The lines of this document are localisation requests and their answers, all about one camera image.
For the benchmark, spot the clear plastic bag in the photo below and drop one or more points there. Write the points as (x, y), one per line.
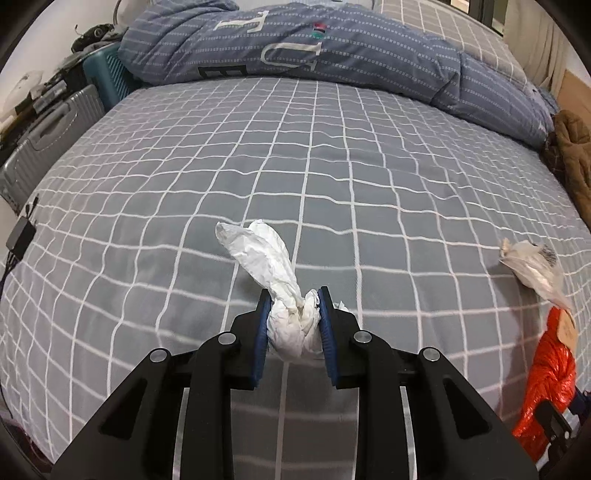
(535, 267)

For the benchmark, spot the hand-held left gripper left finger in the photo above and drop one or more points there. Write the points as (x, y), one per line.
(259, 344)

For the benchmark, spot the teal suitcase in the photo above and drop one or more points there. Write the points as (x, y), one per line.
(108, 74)

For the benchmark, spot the brown garment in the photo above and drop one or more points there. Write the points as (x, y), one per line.
(572, 147)

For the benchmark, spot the orange plastic bag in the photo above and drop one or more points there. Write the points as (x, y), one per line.
(549, 369)

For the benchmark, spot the grey checked bed sheet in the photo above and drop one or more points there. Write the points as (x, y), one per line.
(323, 184)

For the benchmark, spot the wooden headboard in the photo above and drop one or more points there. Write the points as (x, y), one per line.
(575, 94)

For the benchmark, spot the blue striped quilt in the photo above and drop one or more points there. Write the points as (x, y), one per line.
(323, 46)

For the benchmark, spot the beige curtain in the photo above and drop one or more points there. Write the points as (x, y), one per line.
(540, 41)

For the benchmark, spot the white paper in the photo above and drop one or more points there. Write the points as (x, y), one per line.
(272, 263)

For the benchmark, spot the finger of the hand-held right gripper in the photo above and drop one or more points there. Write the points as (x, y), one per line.
(554, 427)

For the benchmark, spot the grey suitcase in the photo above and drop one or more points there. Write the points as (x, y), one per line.
(41, 138)

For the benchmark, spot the black power adapter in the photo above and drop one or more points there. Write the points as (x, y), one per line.
(21, 237)

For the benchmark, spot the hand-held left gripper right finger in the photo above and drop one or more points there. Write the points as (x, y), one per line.
(328, 344)

